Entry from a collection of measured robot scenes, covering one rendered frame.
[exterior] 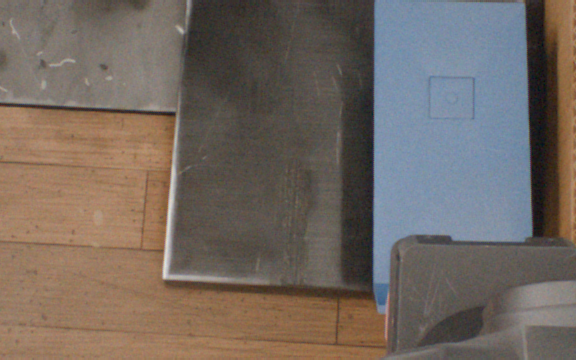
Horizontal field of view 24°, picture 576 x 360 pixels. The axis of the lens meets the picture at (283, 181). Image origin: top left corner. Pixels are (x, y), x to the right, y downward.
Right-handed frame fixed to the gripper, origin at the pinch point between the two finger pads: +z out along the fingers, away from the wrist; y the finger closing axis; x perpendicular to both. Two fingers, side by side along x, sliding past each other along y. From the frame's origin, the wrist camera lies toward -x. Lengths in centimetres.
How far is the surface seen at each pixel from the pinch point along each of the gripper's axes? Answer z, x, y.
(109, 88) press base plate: 13.0, 16.1, 6.6
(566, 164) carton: 4.9, -5.5, 5.0
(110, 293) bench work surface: 7.9, 15.5, -2.6
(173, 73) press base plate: 13.4, 12.9, 7.4
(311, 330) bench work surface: 6.9, 5.7, -3.9
